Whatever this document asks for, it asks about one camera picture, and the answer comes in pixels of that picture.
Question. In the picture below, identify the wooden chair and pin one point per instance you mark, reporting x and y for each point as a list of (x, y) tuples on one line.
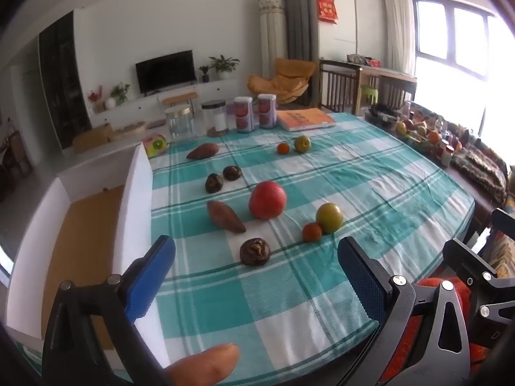
[(336, 84)]

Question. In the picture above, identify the leafy green house plant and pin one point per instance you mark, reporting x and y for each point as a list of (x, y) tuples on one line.
[(120, 92)]

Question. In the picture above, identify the sweet potato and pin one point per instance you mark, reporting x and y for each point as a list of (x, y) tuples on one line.
[(203, 151), (225, 217)]

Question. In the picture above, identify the large potted green plant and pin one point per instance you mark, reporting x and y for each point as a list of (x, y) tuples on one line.
[(223, 64)]

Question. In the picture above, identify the teal checked tablecloth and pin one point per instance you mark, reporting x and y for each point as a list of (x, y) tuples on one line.
[(281, 309)]

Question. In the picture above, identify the red wall calendar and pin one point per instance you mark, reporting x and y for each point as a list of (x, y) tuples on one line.
[(327, 9)]

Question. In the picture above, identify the dark brown water chestnut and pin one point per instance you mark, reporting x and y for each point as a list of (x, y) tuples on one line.
[(232, 173), (254, 252), (214, 183)]

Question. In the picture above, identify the red tomato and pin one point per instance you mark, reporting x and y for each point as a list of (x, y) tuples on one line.
[(267, 201)]

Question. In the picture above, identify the small potted green plant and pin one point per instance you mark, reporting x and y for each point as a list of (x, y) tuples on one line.
[(204, 73)]

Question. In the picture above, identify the green orange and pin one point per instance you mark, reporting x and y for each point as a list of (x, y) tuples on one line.
[(330, 218), (302, 144)]

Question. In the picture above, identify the person's left hand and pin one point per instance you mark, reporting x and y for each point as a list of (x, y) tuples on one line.
[(205, 364)]

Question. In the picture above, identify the white television cabinet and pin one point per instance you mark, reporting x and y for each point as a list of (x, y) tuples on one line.
[(136, 110)]

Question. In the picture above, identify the black wall cabinet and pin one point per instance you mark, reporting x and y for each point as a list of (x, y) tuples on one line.
[(64, 84)]

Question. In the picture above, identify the orange book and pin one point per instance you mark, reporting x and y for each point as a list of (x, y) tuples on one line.
[(303, 120)]

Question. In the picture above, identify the orange lounge chair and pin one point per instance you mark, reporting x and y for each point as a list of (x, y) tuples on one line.
[(285, 76)]

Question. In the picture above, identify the window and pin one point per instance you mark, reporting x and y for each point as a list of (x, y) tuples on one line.
[(462, 36)]

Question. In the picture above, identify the black tray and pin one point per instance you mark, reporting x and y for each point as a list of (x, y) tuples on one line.
[(382, 114)]

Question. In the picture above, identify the fruit print pouch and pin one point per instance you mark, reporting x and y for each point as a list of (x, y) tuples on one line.
[(155, 146)]

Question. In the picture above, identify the red label tin can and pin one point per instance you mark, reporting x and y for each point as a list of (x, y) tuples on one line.
[(243, 114), (267, 111)]

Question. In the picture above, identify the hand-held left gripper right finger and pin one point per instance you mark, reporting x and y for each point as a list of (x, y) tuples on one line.
[(362, 277)]

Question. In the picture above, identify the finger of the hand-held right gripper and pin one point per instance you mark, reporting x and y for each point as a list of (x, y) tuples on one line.
[(462, 257), (505, 223)]

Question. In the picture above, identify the glass jar with gold lid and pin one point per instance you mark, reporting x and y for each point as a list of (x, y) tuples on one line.
[(180, 124)]

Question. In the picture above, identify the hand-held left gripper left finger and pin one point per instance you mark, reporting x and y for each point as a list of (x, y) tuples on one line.
[(151, 281)]

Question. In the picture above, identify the grey curtain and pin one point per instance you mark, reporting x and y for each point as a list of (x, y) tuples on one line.
[(299, 12)]

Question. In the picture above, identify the red flowers in vase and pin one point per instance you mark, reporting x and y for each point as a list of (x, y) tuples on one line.
[(94, 96)]

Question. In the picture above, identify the white curtain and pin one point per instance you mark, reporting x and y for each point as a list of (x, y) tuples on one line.
[(398, 24)]

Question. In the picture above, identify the red-orange cushion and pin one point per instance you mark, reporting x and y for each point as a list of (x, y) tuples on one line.
[(410, 339)]

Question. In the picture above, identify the round white vase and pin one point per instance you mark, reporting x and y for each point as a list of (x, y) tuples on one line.
[(110, 103)]

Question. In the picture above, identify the patterned blanket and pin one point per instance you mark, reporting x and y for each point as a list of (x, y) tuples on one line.
[(481, 165)]

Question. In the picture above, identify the basket of toy food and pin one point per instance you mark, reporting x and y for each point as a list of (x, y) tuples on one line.
[(418, 134)]

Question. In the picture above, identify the standing air conditioner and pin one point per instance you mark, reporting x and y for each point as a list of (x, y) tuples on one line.
[(271, 40)]

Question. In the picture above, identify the small orange tangerine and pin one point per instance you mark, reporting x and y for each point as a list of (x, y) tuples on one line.
[(283, 148), (312, 232)]

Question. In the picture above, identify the black television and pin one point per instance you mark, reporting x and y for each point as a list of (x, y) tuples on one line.
[(165, 72)]

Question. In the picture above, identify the wooden dining table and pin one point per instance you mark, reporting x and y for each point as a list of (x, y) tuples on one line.
[(394, 74)]

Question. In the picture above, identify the green plastic stool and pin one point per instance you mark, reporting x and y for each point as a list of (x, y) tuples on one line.
[(369, 93)]

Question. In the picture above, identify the glass jar with black lid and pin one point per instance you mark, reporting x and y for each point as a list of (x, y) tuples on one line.
[(214, 118)]

